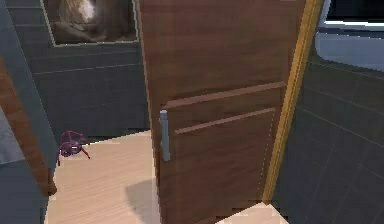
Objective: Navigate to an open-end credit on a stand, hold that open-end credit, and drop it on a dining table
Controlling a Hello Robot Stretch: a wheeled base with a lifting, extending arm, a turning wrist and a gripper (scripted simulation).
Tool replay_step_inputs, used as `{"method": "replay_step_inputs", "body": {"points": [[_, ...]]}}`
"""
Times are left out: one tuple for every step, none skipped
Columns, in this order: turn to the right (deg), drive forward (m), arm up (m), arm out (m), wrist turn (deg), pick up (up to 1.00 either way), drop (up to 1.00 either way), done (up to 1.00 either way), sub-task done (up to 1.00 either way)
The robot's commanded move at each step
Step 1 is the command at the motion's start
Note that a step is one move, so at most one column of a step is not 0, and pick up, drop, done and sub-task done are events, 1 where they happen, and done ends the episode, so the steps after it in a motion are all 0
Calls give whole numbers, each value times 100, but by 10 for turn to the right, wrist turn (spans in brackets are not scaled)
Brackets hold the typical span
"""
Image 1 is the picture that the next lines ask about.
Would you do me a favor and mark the brown wooden room door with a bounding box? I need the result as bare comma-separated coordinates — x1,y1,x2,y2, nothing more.
136,0,325,224

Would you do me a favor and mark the dark red spider-shaped object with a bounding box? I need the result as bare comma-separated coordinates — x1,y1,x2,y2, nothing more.
55,130,92,167

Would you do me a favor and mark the white bathtub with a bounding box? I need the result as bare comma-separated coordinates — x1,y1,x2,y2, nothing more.
313,0,384,73

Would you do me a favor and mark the grey door handle bar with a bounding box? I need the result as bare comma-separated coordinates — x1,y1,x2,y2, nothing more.
158,109,172,163

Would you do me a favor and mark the framed brown wall picture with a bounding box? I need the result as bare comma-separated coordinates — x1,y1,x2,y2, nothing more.
39,0,140,48

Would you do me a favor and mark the brown wooden door frame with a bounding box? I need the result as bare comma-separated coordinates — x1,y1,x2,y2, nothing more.
0,56,58,197

